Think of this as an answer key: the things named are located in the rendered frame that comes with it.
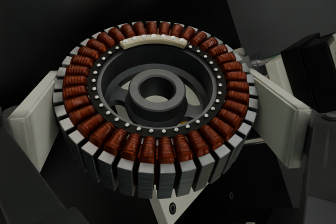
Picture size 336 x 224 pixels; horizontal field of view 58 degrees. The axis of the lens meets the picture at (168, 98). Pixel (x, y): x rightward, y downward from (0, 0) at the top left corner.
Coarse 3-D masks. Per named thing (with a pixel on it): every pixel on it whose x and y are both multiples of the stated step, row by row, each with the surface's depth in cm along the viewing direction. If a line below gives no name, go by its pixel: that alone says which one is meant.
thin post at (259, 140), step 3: (249, 138) 36; (252, 138) 36; (255, 138) 36; (258, 138) 35; (261, 138) 35; (246, 141) 36; (249, 141) 36; (252, 141) 36; (255, 141) 35; (258, 141) 35; (261, 141) 35; (264, 141) 35; (243, 144) 36; (246, 144) 36; (249, 144) 36; (252, 144) 36
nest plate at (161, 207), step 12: (156, 96) 29; (192, 96) 34; (120, 108) 25; (156, 192) 26; (192, 192) 30; (156, 204) 26; (168, 204) 27; (180, 204) 28; (156, 216) 26; (168, 216) 26
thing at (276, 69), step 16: (288, 48) 29; (304, 48) 28; (320, 48) 27; (272, 64) 27; (288, 64) 29; (304, 64) 28; (320, 64) 27; (272, 80) 28; (288, 80) 29; (304, 80) 28; (320, 80) 28; (304, 96) 29; (320, 96) 28; (320, 112) 28
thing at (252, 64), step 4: (252, 52) 41; (256, 52) 41; (260, 52) 42; (244, 56) 39; (248, 56) 38; (252, 56) 39; (256, 56) 40; (260, 56) 42; (244, 60) 39; (248, 60) 38; (252, 60) 39; (256, 60) 40; (248, 64) 38; (252, 64) 39; (256, 64) 40; (256, 68) 39; (260, 68) 41; (264, 68) 42; (260, 72) 40; (264, 72) 42
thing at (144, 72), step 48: (96, 48) 18; (144, 48) 19; (192, 48) 19; (96, 96) 16; (144, 96) 19; (240, 96) 16; (96, 144) 14; (144, 144) 14; (192, 144) 14; (240, 144) 15; (144, 192) 15
